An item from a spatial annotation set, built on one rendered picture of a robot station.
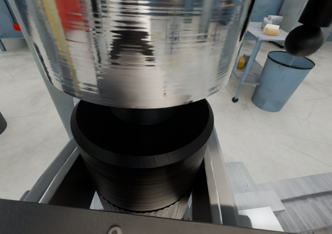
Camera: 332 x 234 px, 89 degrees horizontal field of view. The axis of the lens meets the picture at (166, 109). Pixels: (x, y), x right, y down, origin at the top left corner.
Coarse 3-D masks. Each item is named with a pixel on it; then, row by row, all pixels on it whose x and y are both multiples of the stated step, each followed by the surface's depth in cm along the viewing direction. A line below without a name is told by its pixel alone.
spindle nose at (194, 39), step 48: (48, 0) 2; (96, 0) 2; (144, 0) 2; (192, 0) 2; (240, 0) 2; (48, 48) 3; (96, 48) 2; (144, 48) 2; (192, 48) 2; (240, 48) 3; (96, 96) 3; (144, 96) 3; (192, 96) 3
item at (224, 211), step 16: (208, 144) 7; (208, 160) 6; (208, 176) 6; (224, 176) 6; (192, 192) 8; (208, 192) 5; (224, 192) 5; (192, 208) 8; (208, 208) 5; (224, 208) 5; (224, 224) 5; (240, 224) 5
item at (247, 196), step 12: (228, 168) 37; (240, 168) 37; (240, 180) 35; (252, 180) 35; (240, 192) 33; (252, 192) 29; (264, 192) 29; (240, 204) 28; (252, 204) 28; (264, 204) 28; (276, 204) 28; (276, 216) 29
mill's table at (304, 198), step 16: (304, 176) 45; (320, 176) 45; (288, 192) 41; (304, 192) 41; (320, 192) 42; (288, 208) 38; (304, 208) 38; (320, 208) 39; (288, 224) 36; (304, 224) 36; (320, 224) 36
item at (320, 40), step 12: (312, 0) 5; (324, 0) 4; (312, 12) 5; (324, 12) 5; (312, 24) 5; (324, 24) 5; (288, 36) 5; (300, 36) 5; (312, 36) 5; (324, 36) 5; (288, 48) 5; (300, 48) 5; (312, 48) 5
